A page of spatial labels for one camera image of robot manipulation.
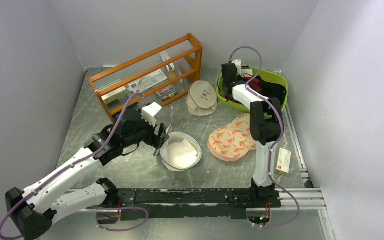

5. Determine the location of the colourful marker pack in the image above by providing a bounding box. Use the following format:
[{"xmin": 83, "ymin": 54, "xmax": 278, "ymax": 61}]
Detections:
[{"xmin": 156, "ymin": 85, "xmax": 178, "ymax": 102}]

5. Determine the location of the orange wooden rack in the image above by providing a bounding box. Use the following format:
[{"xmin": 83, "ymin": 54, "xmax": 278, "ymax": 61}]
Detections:
[{"xmin": 88, "ymin": 33, "xmax": 203, "ymax": 122}]

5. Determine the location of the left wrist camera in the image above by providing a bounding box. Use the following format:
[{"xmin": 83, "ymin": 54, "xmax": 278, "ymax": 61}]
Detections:
[{"xmin": 141, "ymin": 102, "xmax": 163, "ymax": 127}]

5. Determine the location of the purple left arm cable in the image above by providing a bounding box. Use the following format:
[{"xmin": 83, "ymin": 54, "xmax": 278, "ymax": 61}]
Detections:
[{"xmin": 0, "ymin": 92, "xmax": 150, "ymax": 240}]

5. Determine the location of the white mesh laundry bag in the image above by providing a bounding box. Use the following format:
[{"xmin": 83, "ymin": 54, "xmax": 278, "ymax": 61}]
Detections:
[{"xmin": 160, "ymin": 131, "xmax": 202, "ymax": 172}]

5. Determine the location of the black clothing pile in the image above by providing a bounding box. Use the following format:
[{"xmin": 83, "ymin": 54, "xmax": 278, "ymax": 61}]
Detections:
[{"xmin": 218, "ymin": 76, "xmax": 287, "ymax": 107}]

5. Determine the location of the cream round laundry bag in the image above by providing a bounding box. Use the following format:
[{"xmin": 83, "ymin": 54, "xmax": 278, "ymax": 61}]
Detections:
[{"xmin": 186, "ymin": 80, "xmax": 218, "ymax": 116}]

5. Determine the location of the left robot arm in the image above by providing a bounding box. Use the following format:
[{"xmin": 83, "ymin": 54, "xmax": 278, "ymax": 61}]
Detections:
[{"xmin": 5, "ymin": 103, "xmax": 168, "ymax": 240}]

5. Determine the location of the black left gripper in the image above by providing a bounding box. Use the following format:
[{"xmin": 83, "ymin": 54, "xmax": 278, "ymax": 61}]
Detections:
[{"xmin": 122, "ymin": 107, "xmax": 170, "ymax": 149}]

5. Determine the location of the clear plastic package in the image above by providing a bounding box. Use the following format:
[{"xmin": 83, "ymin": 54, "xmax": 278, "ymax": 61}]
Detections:
[{"xmin": 126, "ymin": 69, "xmax": 168, "ymax": 93}]

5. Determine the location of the small white card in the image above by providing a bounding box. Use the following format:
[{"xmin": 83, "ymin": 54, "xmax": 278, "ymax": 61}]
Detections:
[{"xmin": 275, "ymin": 148, "xmax": 292, "ymax": 174}]

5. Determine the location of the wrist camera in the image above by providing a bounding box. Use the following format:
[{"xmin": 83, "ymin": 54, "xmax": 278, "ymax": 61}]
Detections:
[
  {"xmin": 141, "ymin": 102, "xmax": 163, "ymax": 127},
  {"xmin": 230, "ymin": 59, "xmax": 242, "ymax": 76}
]

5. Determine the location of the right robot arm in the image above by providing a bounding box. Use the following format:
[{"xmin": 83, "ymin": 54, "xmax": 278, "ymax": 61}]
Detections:
[{"xmin": 221, "ymin": 63, "xmax": 285, "ymax": 207}]

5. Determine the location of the green box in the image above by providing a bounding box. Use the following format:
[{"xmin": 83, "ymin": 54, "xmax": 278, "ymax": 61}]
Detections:
[{"xmin": 102, "ymin": 86, "xmax": 129, "ymax": 105}]

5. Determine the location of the green plastic basin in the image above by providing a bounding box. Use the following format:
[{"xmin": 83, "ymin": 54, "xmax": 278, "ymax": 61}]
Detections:
[{"xmin": 216, "ymin": 70, "xmax": 288, "ymax": 113}]

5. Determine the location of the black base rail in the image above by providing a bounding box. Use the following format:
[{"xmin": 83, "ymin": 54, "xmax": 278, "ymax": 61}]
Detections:
[{"xmin": 99, "ymin": 186, "xmax": 282, "ymax": 221}]

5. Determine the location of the white bra pad insert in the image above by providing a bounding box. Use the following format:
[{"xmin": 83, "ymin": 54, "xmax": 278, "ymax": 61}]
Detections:
[{"xmin": 160, "ymin": 139, "xmax": 200, "ymax": 172}]

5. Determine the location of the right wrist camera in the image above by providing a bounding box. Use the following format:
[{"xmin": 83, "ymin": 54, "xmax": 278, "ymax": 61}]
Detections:
[{"xmin": 230, "ymin": 59, "xmax": 242, "ymax": 76}]

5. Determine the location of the white clip on rack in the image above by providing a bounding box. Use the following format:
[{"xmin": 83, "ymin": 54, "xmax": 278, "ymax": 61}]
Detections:
[{"xmin": 165, "ymin": 63, "xmax": 176, "ymax": 72}]

